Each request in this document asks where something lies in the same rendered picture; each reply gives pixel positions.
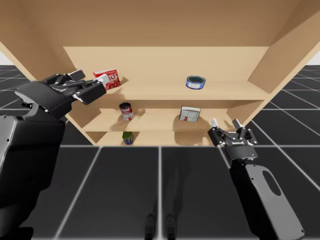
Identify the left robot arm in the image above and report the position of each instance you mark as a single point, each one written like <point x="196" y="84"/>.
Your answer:
<point x="27" y="155"/>

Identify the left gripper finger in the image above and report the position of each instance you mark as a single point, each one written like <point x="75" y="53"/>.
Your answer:
<point x="88" y="91"/>
<point x="65" y="77"/>

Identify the blue flat can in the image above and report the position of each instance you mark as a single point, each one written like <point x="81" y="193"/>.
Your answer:
<point x="196" y="83"/>

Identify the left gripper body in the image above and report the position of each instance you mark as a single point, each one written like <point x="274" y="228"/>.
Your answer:
<point x="46" y="98"/>

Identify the red and white can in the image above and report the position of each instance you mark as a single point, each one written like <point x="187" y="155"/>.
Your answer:
<point x="126" y="112"/>

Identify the red and white carton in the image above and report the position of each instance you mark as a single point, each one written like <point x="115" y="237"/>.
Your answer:
<point x="190" y="114"/>

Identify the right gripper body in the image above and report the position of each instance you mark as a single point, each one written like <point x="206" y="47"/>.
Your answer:
<point x="241" y="150"/>

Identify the pale wooden shelf unit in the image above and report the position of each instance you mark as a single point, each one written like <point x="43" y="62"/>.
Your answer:
<point x="160" y="32"/>

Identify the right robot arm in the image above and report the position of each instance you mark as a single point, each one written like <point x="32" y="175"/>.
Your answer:
<point x="262" y="195"/>

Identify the green and blue rectangular can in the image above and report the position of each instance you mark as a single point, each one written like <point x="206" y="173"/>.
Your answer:
<point x="128" y="138"/>

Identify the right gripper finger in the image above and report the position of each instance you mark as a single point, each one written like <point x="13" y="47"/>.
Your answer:
<point x="218" y="136"/>
<point x="246" y="133"/>

